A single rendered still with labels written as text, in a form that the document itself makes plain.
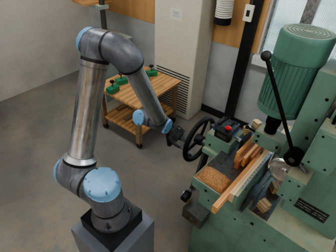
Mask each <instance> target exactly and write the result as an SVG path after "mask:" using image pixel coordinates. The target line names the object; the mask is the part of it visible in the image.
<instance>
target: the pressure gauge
mask: <svg viewBox="0 0 336 252"><path fill-rule="evenodd" d="M191 195H192V193H191V192H190V191H189V190H187V189H186V190H185V191H184V192H183V193H182V194H181V196H180V199H181V200H182V201H183V202H185V203H186V204H188V203H189V201H190V200H189V199H190V197H191Z"/></svg>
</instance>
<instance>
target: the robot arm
mask: <svg viewBox="0 0 336 252"><path fill-rule="evenodd" d="M76 47H77V48H78V51H79V52H80V53H81V54H80V67H79V75H78V82H77V90H76V97H75V105H74V112H73V119H72V127H71V134H70V142H69V149H68V152H66V153H65V154H64V155H63V156H62V157H61V159H59V160H58V161H57V163H56V164H55V166H54V169H53V177H54V179H55V180H56V181H57V182H58V183H59V184H60V185H61V186H62V187H64V188H65V189H67V190H69V191H70V192H72V193H73V194H75V195H76V196H78V197H79V198H81V199H82V200H84V201H85V202H87V203H88V204H89V205H90V206H91V209H92V211H91V221H92V224H93V226H94V227H95V228H96V229H97V230H98V231H99V232H102V233H106V234H109V233H114V232H117V231H119V230H121V229H122V228H123V227H124V226H125V225H126V224H127V223H128V222H129V220H130V217H131V207H130V204H129V203H128V201H127V200H126V199H125V198H124V195H123V190H122V186H121V181H120V178H119V176H118V174H117V173H116V172H115V171H114V170H112V169H111V168H108V167H98V168H97V167H96V164H97V157H96V156H95V155H94V150H95V144H96V138H97V132H98V126H99V120H100V114H101V108H102V102H103V96H104V90H105V84H106V78H107V72H108V66H109V63H111V64H112V65H114V66H115V67H116V68H117V70H118V72H119V73H120V74H122V75H124V76H126V78H127V80H128V82H129V83H130V85H131V87H132V89H133V90H134V92H135V94H136V96H137V97H138V99H139V101H140V103H141V104H142V106H143V109H138V110H136V111H135V112H134V113H133V115H132V119H133V122H134V123H135V124H136V125H138V126H141V125H144V126H146V127H149V128H151V129H154V130H156V131H159V132H161V133H163V134H165V135H166V142H167V146H169V147H170V146H172V145H174V146H175V147H177V148H179V149H182V150H183V147H184V144H185V141H186V139H185V138H184V137H183V135H184V132H185V130H184V129H183V128H182V127H180V126H177V125H176V126H174V125H173V121H172V120H171V119H170V118H168V117H167V116H166V114H165V113H164V111H163V108H162V106H161V104H160V102H159V100H158V97H157V95H156V93H155V91H154V89H153V86H152V84H151V82H150V80H149V78H148V75H147V73H146V71H145V69H144V63H145V61H144V58H143V55H142V54H141V52H140V51H139V49H138V48H137V47H136V46H135V45H134V44H133V43H132V42H131V41H130V40H129V39H127V38H126V37H125V36H123V35H122V34H120V33H118V32H115V31H110V30H105V29H101V28H99V27H91V26H89V27H85V28H84V29H83V30H81V31H80V32H79V34H78V36H77V38H76ZM179 140H180V141H179Z"/></svg>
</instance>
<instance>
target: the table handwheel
mask: <svg viewBox="0 0 336 252"><path fill-rule="evenodd" d="M208 122H210V126H211V124H215V120H214V119H213V118H212V117H211V116H206V117H204V118H202V119H201V120H199V121H198V122H197V123H196V124H195V125H194V127H193V128H192V129H191V131H190V132H189V134H188V136H187V138H186V140H185V143H184V146H183V150H182V156H183V158H184V160H185V161H187V162H192V161H194V160H196V159H197V158H198V157H199V156H200V155H201V154H202V148H203V147H204V146H205V142H206V137H205V136H203V134H204V132H205V129H206V127H207V124H208ZM203 124H204V126H203V128H202V130H201V133H198V134H196V135H195V133H196V132H197V130H198V129H199V128H200V127H201V126H202V125H203ZM194 135H195V137H194ZM193 137H194V139H193V142H194V143H193V144H192V145H191V146H189V145H190V143H191V140H192V138H193ZM196 144H197V145H199V146H201V145H202V147H201V148H200V149H199V151H198V152H197V153H196V154H194V155H193V156H191V157H188V151H190V150H191V149H192V148H193V147H194V146H195V145H196Z"/></svg>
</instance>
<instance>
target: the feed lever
mask: <svg viewBox="0 0 336 252"><path fill-rule="evenodd" d="M260 58H261V59H262V60H263V61H265V63H266V66H267V70H268V74H269V77H270V81H271V84H272V88H273V91H274V95H275V99H276V102H277V106H278V109H279V113H280V117H281V120H282V124H283V127H284V131H285V135H286V138H287V142H288V145H289V149H288V150H287V151H286V153H285V154H284V155H283V160H284V162H285V163H286V164H287V165H289V166H291V167H297V166H298V167H299V168H300V169H301V171H302V172H303V173H305V174H307V173H308V171H307V170H306V168H305V167H304V165H303V164H302V163H301V161H302V159H303V157H304V156H305V153H304V151H303V150H302V149H301V148H299V147H297V146H293V143H292V139H291V135H290V132H289V128H288V124H287V121H286V117H285V113H284V110H283V106H282V102H281V99H280V95H279V91H278V88H277V84H276V80H275V77H274V73H273V69H272V66H271V62H270V59H271V58H272V53H271V52H270V51H269V50H265V51H263V52H262V53H261V55H260Z"/></svg>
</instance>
